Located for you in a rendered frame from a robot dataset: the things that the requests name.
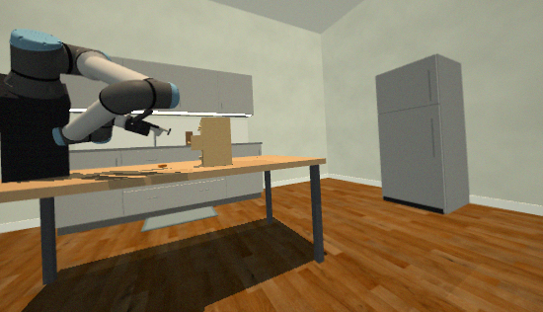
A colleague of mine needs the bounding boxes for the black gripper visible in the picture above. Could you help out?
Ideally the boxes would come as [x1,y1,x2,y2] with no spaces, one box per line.
[124,116,170,136]

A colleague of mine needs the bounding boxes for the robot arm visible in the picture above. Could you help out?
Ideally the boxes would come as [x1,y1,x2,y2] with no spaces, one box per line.
[4,29,180,146]

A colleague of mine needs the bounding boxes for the tan chest of drawers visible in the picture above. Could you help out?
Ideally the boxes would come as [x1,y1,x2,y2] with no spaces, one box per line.
[200,117,232,167]

